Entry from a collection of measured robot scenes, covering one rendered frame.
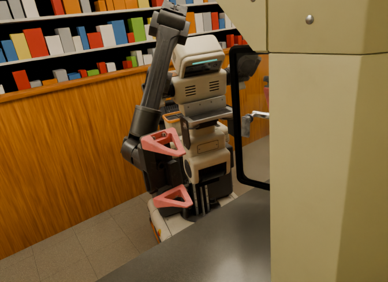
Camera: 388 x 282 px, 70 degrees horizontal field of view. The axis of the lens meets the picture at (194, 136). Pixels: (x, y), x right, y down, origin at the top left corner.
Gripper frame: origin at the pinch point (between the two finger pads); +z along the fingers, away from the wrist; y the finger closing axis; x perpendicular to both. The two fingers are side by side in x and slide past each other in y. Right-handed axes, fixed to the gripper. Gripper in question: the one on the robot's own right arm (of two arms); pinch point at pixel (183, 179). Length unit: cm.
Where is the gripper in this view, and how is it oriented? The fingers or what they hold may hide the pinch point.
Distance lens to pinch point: 47.4
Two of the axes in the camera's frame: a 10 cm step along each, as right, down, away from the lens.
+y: -1.2, -9.3, -3.6
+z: 6.0, 2.2, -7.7
